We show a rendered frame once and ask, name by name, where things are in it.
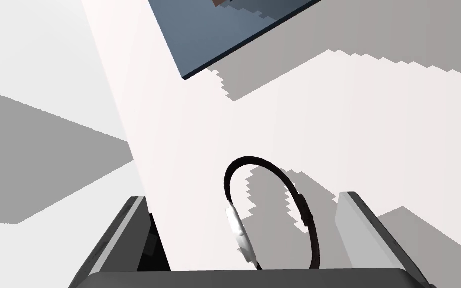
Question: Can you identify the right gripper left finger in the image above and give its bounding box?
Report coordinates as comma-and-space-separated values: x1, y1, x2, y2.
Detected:
68, 195, 171, 288

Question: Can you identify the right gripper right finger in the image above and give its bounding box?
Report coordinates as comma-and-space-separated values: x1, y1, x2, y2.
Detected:
335, 191, 435, 288

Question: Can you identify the white door leaf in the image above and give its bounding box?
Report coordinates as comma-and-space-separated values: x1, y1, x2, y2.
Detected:
81, 0, 461, 273

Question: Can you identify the black and white curved handle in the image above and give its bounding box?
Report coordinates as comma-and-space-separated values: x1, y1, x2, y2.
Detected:
223, 156, 321, 271

